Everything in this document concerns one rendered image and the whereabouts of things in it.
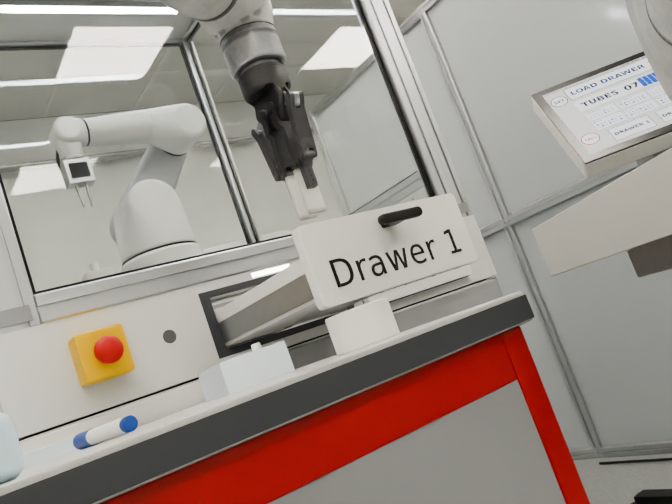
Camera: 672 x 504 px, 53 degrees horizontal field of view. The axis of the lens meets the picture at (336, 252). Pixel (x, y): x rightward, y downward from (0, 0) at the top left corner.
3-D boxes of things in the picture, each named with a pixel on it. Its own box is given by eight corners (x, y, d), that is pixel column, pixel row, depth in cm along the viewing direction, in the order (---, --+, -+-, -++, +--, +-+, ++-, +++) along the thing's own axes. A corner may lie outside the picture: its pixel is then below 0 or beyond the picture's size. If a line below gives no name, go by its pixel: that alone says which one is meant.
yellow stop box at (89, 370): (138, 367, 98) (123, 320, 99) (88, 383, 94) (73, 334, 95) (128, 373, 102) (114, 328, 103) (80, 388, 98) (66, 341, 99)
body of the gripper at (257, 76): (293, 56, 102) (314, 111, 101) (269, 84, 109) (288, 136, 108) (251, 57, 98) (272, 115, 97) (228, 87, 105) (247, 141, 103)
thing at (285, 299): (460, 256, 102) (445, 218, 102) (324, 297, 87) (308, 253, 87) (324, 317, 134) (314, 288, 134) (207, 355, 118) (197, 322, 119)
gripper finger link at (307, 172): (303, 156, 101) (313, 148, 98) (314, 188, 100) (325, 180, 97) (295, 158, 100) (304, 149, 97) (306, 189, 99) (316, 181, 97)
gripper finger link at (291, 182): (286, 176, 101) (284, 178, 102) (302, 219, 100) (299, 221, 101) (302, 173, 103) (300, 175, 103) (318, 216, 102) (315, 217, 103)
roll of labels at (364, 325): (405, 331, 68) (391, 294, 69) (339, 355, 67) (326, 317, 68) (395, 334, 75) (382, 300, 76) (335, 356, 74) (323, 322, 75)
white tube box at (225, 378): (295, 370, 81) (284, 340, 81) (229, 394, 77) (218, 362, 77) (265, 380, 92) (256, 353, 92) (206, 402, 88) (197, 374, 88)
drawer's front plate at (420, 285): (473, 273, 145) (454, 225, 147) (371, 307, 128) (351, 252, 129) (467, 275, 146) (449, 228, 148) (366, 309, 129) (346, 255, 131)
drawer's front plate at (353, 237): (479, 260, 101) (453, 192, 102) (325, 308, 84) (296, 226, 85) (471, 263, 102) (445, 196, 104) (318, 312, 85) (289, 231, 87)
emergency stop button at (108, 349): (128, 357, 96) (120, 330, 96) (100, 366, 93) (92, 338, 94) (122, 361, 98) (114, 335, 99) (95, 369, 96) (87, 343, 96)
